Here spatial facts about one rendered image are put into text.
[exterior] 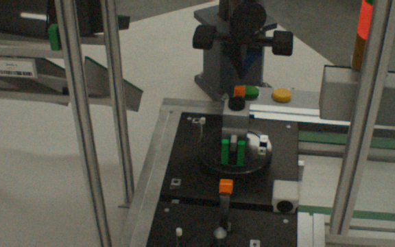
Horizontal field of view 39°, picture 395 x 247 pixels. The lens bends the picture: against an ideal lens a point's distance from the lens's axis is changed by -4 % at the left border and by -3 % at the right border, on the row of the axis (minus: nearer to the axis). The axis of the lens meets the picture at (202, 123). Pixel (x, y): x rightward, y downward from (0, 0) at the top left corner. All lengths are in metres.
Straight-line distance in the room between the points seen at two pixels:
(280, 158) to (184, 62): 0.56
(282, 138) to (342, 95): 0.32
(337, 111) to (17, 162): 0.73
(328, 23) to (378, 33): 2.92
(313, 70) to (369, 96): 0.75
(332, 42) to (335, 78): 2.64
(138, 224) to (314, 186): 0.35
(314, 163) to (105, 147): 0.46
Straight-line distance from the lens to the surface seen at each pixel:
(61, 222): 1.13
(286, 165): 1.06
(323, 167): 1.15
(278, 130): 1.13
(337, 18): 3.73
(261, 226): 0.95
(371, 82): 0.78
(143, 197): 1.01
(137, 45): 1.63
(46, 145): 1.31
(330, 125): 1.19
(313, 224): 0.98
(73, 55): 0.73
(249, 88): 1.24
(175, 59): 1.55
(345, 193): 0.90
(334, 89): 0.81
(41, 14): 0.78
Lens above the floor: 1.68
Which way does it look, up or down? 38 degrees down
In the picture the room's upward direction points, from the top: straight up
